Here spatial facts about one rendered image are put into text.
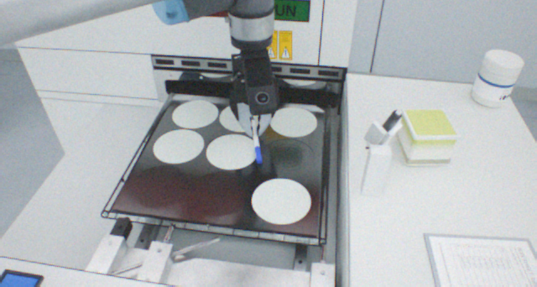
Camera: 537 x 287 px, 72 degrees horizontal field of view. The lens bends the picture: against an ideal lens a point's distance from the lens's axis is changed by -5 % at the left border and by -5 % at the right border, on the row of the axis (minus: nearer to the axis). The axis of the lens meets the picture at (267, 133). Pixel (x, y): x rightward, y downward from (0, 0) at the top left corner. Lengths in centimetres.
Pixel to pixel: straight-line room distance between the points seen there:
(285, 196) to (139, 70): 50
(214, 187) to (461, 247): 40
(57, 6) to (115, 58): 62
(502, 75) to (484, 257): 38
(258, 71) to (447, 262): 40
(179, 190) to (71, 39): 50
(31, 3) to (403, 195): 52
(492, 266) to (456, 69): 219
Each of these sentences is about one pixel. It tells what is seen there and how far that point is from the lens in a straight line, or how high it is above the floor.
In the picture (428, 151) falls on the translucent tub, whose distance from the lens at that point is 65.
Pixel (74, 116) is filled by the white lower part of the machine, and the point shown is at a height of 77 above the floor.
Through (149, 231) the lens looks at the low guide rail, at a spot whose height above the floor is 85.
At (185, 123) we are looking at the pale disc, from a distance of 83.
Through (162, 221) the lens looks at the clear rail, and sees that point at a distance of 65.
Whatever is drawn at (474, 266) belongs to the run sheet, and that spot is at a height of 97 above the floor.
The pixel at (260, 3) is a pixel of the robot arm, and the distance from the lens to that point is 61.
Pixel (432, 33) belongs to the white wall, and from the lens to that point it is 254.
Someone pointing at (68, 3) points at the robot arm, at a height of 129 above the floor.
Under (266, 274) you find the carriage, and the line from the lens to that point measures 61.
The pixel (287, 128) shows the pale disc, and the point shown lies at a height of 90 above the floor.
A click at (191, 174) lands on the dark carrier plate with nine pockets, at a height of 90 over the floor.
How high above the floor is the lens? 141
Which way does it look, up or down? 40 degrees down
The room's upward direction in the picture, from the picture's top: straight up
